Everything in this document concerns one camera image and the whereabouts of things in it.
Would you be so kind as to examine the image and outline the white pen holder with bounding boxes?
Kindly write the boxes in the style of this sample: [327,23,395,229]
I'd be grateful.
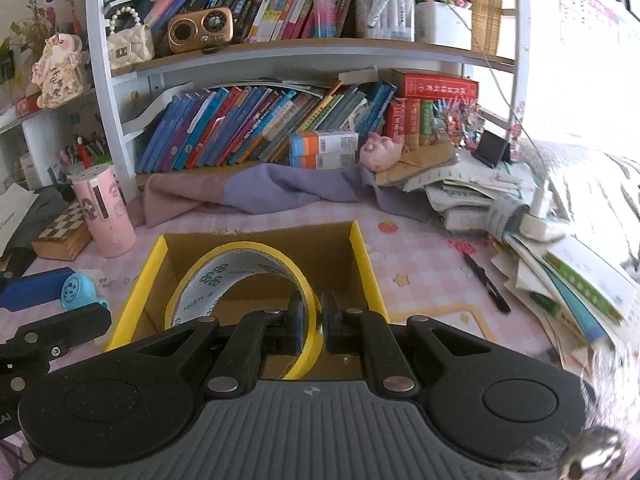
[415,1,473,51]

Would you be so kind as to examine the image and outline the yellow cardboard box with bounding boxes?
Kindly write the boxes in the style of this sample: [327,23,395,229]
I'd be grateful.
[104,220,390,381]

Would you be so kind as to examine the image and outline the pink checkered tablecloth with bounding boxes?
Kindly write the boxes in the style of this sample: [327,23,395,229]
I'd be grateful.
[0,205,591,391]

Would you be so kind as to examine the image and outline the white paper sheets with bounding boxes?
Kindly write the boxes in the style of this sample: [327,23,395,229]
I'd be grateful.
[0,182,40,256]

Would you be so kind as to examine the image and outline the light blue toy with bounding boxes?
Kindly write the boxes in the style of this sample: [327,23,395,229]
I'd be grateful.
[60,270,108,313]

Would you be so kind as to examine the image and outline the row of colourful paperbacks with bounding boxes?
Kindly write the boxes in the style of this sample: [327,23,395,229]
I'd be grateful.
[145,0,451,43]

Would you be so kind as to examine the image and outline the purple cloth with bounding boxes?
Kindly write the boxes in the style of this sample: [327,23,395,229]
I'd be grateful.
[142,162,436,228]

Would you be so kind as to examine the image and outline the white quilted handbag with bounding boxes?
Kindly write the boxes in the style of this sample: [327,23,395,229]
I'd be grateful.
[106,6,156,71]

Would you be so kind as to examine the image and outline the white power adapter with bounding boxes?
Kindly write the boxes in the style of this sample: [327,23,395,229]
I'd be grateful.
[520,187,566,241]

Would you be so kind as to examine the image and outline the black pen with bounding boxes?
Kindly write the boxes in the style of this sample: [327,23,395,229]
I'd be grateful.
[462,252,512,313]

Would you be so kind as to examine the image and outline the red thick book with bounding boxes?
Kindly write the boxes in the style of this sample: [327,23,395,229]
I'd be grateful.
[386,99,422,151]

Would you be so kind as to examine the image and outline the clear marker holder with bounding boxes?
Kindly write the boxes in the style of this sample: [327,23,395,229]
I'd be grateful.
[355,0,416,42]

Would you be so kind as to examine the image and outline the fluffy grey sleeve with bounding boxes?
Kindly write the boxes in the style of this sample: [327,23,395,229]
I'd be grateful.
[565,345,640,480]

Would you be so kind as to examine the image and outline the pink tumbler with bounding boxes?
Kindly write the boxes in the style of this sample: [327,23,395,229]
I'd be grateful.
[70,164,136,259]

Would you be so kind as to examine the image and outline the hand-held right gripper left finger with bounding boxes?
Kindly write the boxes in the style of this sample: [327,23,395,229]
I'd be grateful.
[131,291,308,395]

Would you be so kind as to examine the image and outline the row of books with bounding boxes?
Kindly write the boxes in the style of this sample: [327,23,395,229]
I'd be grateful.
[135,85,401,173]

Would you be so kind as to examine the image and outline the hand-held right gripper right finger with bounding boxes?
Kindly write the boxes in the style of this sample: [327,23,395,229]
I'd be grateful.
[321,290,501,395]

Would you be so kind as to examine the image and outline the gold retro radio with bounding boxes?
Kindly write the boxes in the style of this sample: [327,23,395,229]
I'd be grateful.
[167,7,235,55]

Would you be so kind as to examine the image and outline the dark grey cloth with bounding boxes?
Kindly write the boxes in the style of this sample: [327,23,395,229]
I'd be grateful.
[0,187,68,261]

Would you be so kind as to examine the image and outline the pink pig toy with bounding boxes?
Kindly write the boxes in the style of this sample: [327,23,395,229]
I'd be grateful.
[360,132,405,170]

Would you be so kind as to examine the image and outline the pink blue spray bottle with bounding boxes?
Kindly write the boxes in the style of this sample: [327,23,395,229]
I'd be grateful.
[312,0,341,38]

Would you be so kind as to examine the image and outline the wooden chess board box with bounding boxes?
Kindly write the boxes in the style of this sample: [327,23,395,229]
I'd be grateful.
[31,199,93,262]

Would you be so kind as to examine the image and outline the pink cat doll figurine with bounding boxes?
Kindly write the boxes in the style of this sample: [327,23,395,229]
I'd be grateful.
[31,32,91,110]

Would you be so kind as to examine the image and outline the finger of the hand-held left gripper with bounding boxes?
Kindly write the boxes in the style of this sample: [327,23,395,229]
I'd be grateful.
[0,302,113,361]
[0,266,76,313]

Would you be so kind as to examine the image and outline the pen cup with pens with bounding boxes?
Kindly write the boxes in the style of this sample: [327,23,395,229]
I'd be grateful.
[60,135,108,171]

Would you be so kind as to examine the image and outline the pile of papers and booklets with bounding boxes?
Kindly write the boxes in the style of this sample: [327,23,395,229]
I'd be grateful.
[425,160,640,366]

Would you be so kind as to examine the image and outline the colourful figure pack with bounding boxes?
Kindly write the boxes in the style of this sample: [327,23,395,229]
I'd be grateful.
[432,102,483,151]

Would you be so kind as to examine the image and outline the white bookshelf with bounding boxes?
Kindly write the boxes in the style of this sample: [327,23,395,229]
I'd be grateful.
[85,0,531,191]

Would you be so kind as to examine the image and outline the white side shelf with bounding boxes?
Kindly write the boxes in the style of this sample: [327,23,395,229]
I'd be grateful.
[0,87,101,191]

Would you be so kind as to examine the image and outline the brown cardboard sheet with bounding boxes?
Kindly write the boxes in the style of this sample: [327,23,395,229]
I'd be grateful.
[375,142,458,186]

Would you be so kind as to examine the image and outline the pink wall calendar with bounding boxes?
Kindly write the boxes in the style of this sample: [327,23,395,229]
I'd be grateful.
[557,0,640,36]

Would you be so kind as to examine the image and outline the red boxed dictionary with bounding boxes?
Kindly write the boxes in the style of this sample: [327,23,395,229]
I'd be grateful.
[390,69,480,106]

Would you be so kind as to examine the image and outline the black phone stand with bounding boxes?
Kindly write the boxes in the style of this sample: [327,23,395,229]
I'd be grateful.
[472,130,511,168]

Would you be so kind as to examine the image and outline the yellow tape roll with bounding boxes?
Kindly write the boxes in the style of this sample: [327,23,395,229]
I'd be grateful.
[164,242,326,381]

